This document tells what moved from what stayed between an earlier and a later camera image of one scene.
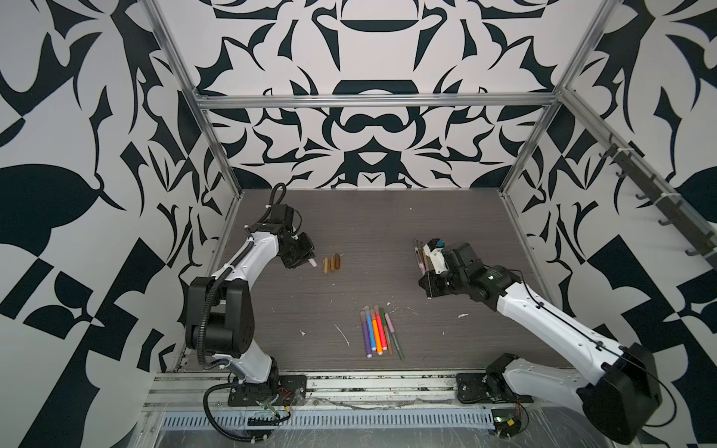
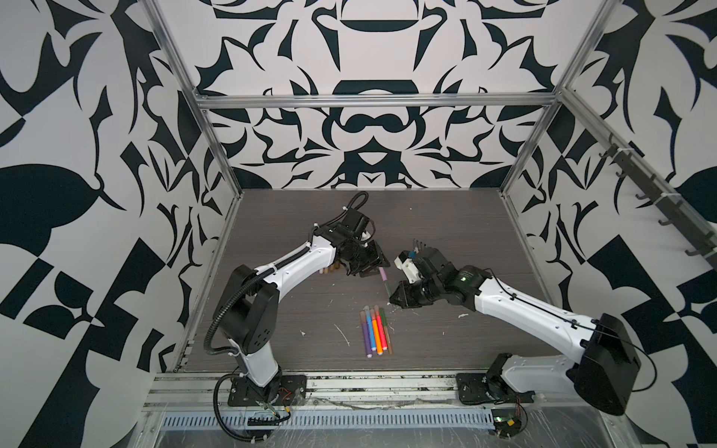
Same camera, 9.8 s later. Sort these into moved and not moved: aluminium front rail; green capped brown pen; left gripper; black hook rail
Moved: left gripper
Not moved: green capped brown pen; black hook rail; aluminium front rail
